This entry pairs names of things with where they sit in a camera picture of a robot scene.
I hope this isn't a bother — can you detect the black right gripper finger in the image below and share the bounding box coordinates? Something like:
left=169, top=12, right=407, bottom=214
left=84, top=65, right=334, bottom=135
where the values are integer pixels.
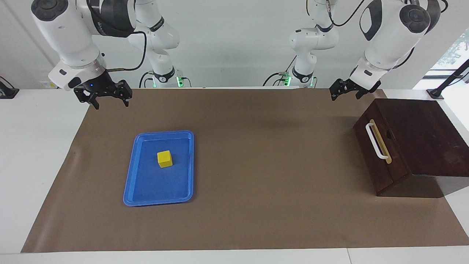
left=75, top=89, right=100, bottom=110
left=114, top=80, right=133, bottom=108

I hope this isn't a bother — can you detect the wooden drawer with white handle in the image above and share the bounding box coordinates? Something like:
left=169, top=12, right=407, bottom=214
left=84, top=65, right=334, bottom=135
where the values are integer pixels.
left=354, top=107, right=410, bottom=196

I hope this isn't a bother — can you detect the yellow cube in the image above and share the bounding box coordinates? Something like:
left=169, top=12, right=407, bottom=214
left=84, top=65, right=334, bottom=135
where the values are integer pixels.
left=157, top=150, right=173, bottom=168

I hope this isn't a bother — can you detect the dark wooden drawer cabinet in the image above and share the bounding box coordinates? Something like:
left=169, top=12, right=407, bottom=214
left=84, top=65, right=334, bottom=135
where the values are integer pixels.
left=354, top=98, right=469, bottom=198

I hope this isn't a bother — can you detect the blue plastic tray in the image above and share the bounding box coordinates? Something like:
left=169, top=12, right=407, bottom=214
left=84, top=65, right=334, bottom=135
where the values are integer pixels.
left=123, top=130, right=195, bottom=207

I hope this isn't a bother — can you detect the window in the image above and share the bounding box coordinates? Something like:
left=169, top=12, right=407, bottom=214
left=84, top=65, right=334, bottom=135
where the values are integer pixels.
left=427, top=31, right=469, bottom=79

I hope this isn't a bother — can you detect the brown paper table mat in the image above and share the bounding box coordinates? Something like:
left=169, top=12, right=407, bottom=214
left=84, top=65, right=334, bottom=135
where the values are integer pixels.
left=21, top=87, right=469, bottom=253

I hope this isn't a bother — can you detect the black base cable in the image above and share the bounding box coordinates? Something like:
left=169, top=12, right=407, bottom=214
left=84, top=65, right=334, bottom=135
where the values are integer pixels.
left=263, top=55, right=297, bottom=87
left=139, top=71, right=155, bottom=88

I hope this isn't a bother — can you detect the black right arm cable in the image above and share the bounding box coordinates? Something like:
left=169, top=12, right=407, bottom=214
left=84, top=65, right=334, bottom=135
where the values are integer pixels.
left=103, top=31, right=147, bottom=72

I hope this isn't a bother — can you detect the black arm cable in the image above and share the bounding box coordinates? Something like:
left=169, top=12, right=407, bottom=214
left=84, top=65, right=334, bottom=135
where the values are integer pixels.
left=103, top=31, right=147, bottom=72
left=307, top=0, right=448, bottom=27

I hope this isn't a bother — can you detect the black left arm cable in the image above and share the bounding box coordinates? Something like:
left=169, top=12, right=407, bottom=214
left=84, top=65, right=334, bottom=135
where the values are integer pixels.
left=307, top=0, right=448, bottom=27

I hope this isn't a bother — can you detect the black clamp mount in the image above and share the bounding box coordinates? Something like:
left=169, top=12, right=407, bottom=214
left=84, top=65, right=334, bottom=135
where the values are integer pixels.
left=0, top=76, right=19, bottom=99

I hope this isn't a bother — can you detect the black camera stand pole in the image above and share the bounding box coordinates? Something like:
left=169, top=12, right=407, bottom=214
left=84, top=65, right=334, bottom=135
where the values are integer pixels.
left=428, top=59, right=469, bottom=100

